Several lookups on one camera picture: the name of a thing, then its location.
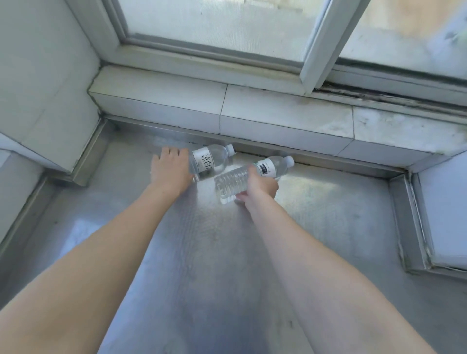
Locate person's right hand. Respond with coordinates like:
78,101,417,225
235,163,280,213

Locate person's left hand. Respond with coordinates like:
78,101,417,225
150,147,195,195

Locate clear plastic water bottle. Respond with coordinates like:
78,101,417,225
189,143,236,182
214,155,295,205

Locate person's right forearm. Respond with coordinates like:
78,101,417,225
243,198,438,354

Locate person's left forearm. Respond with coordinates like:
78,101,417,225
0,182,190,354

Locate white framed sliding window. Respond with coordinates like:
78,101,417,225
65,0,467,108

